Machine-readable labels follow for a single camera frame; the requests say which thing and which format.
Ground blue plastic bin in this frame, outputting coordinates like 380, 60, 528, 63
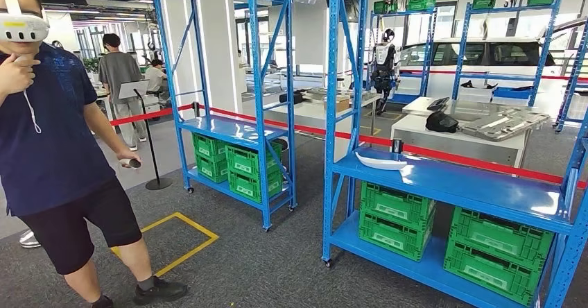
492, 86, 533, 101

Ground blue metal shelf rack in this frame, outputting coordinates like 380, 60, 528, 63
553, 18, 588, 135
451, 0, 564, 108
151, 0, 299, 232
365, 7, 438, 105
321, 0, 588, 308

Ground white VR headset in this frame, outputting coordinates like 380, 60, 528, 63
0, 0, 51, 44

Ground person's foot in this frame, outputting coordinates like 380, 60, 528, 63
19, 229, 43, 250

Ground grey metal tray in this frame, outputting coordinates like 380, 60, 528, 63
303, 86, 368, 105

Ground person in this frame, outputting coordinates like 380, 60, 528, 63
0, 0, 189, 308
144, 59, 170, 96
97, 33, 149, 153

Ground thin red barrier belt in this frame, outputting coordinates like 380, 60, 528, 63
399, 69, 588, 83

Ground black thin car part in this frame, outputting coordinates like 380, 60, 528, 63
460, 79, 499, 90

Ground yellow floor tape square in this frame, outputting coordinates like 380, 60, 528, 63
110, 212, 220, 278

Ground white moulded car part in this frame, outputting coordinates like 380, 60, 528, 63
354, 151, 409, 172

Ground grey metal car panel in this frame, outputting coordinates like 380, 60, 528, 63
459, 108, 551, 143

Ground small cardboard box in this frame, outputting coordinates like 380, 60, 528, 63
323, 96, 352, 113

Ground white display table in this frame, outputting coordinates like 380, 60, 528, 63
265, 87, 383, 137

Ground short red barrier belt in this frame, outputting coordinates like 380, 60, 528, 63
109, 104, 196, 128

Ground long red barrier belt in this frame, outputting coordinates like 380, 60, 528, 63
197, 105, 588, 191

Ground black stanchion with sign board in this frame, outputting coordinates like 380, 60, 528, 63
118, 79, 174, 191

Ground humanoid robot black and white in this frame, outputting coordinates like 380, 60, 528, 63
370, 28, 401, 117

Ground white car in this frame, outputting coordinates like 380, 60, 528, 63
394, 37, 588, 119

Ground black oblong device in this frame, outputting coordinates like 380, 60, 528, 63
279, 90, 306, 105

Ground black flat car part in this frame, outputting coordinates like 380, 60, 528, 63
426, 96, 451, 112

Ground black rounded car part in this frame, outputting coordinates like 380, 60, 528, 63
425, 111, 460, 135

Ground white parts table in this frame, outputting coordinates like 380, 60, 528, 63
390, 96, 534, 169

